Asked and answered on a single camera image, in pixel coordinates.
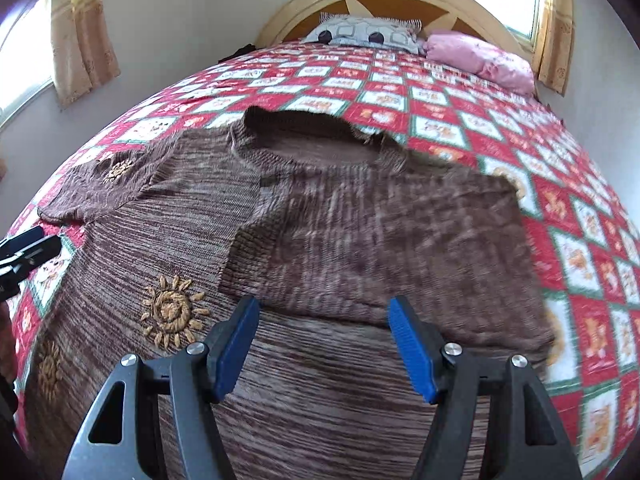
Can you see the red checkered printed blanket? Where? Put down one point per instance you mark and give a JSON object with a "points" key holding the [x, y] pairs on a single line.
{"points": [[575, 200]]}

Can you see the brown knitted sweater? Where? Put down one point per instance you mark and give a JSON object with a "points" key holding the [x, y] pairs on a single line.
{"points": [[325, 235]]}

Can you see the beige embroidered curtain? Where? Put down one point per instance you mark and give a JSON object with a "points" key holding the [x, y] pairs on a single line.
{"points": [[552, 25], [82, 35]]}

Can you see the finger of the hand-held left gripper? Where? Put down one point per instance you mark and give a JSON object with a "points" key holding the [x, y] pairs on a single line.
{"points": [[30, 252]]}

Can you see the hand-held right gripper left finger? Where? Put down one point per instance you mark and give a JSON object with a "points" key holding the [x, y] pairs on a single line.
{"points": [[235, 350]]}

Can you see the dark object beside bed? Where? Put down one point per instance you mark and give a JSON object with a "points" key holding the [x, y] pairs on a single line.
{"points": [[237, 52]]}

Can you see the grey patterned pillow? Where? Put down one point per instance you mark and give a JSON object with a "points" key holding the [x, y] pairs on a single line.
{"points": [[360, 32]]}

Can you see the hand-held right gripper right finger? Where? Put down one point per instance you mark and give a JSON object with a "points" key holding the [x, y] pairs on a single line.
{"points": [[412, 355]]}

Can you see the pink pillow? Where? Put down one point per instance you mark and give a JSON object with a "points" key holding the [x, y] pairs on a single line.
{"points": [[475, 57]]}

